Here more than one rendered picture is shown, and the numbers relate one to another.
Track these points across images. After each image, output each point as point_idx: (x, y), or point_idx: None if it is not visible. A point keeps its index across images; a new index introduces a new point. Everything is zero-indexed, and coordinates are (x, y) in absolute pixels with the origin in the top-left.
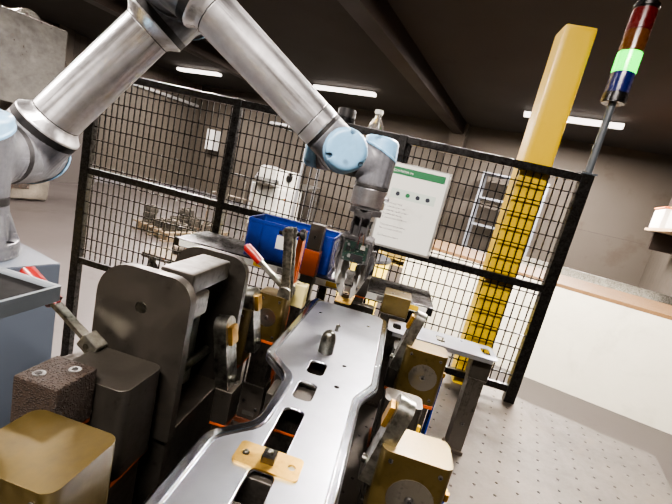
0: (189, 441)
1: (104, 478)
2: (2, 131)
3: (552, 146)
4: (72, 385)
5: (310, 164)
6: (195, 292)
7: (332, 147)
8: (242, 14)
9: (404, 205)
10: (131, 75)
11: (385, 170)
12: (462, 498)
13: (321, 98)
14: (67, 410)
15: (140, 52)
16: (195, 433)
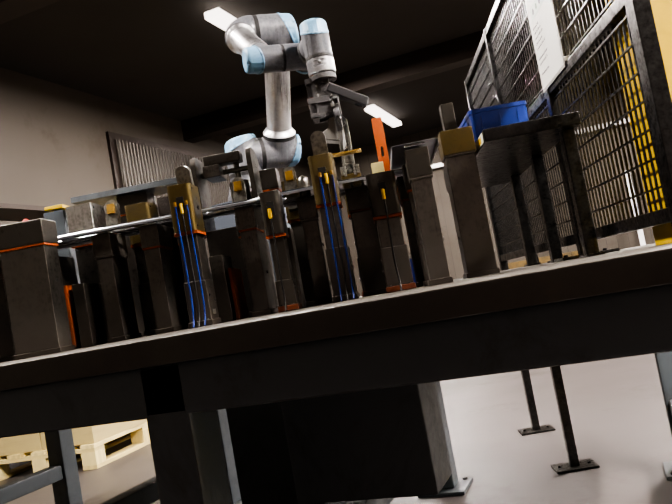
0: (233, 247)
1: (144, 213)
2: (239, 141)
3: None
4: (162, 198)
5: (300, 72)
6: (207, 165)
7: (243, 64)
8: (235, 34)
9: (538, 20)
10: (275, 86)
11: (305, 44)
12: (355, 299)
13: (249, 42)
14: (162, 206)
15: (270, 73)
16: (239, 245)
